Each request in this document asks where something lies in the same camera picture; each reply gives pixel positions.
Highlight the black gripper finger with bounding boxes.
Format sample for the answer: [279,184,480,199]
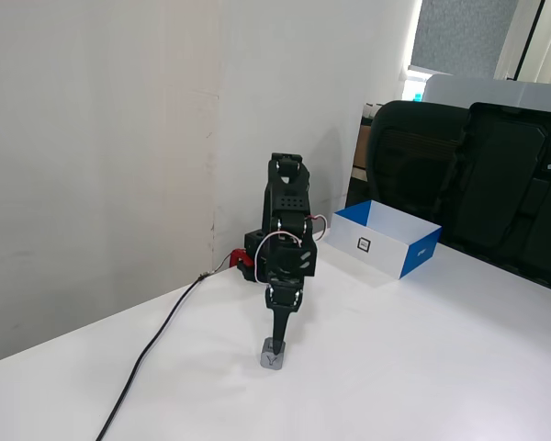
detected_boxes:
[278,311,290,355]
[270,309,282,354]

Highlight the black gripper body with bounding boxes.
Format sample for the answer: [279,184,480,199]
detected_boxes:
[263,283,305,315]

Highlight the gray block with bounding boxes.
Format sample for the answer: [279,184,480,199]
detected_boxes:
[258,336,288,371]

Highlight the blue and white cardboard box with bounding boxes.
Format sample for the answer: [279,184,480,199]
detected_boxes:
[323,198,444,281]

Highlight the brown cardboard box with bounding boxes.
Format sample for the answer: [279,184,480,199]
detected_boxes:
[352,122,376,183]

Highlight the red clamp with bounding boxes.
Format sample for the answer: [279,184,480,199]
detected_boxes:
[229,248,256,271]

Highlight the black office chair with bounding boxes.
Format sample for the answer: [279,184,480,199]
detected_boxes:
[345,99,470,233]

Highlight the black plastic tray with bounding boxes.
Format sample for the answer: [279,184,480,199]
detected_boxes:
[433,101,551,296]

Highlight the white partition panel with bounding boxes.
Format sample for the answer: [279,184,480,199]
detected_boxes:
[422,73,551,116]

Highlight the gray window blind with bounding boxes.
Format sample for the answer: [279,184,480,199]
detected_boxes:
[410,0,521,80]

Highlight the white servo wire loop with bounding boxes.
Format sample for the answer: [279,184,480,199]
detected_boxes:
[253,232,305,284]

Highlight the thin red black wires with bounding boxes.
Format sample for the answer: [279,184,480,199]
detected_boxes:
[202,255,233,279]

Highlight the red white servo wire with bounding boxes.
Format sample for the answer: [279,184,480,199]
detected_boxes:
[304,213,331,241]

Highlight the black power cable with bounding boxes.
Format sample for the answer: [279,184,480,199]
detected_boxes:
[95,273,208,441]

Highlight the black window frame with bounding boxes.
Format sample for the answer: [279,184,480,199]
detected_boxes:
[516,0,547,85]

